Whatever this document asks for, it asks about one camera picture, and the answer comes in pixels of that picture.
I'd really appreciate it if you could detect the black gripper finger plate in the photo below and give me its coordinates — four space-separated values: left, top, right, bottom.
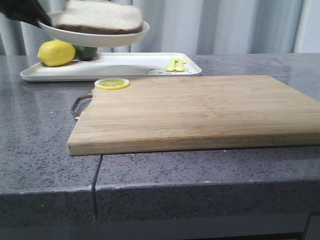
0 0 52 28

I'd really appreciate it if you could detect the white round plate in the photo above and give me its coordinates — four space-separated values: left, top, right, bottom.
38 10 150 47

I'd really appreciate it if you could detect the white bread slice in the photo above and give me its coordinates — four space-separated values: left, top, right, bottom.
55 0 144 35

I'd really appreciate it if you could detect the white rectangular tray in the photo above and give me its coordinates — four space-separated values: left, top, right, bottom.
20 52 202 82

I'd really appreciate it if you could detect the yellow lemon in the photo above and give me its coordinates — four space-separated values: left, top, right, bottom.
37 39 76 67

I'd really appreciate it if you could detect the green lime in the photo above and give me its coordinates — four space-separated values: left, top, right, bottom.
72 44 98 61

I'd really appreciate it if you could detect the lemon slice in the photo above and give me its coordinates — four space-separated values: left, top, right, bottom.
94 78 130 90

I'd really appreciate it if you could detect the yellow-green plastic utensil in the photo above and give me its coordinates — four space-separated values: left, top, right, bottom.
165 56 187 73

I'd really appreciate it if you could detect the wooden cutting board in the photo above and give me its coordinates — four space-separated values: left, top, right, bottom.
67 75 320 156

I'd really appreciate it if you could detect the grey curtain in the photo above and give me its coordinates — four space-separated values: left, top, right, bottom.
0 0 320 56

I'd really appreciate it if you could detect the metal board handle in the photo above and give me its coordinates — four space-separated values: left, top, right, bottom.
70 89 93 120

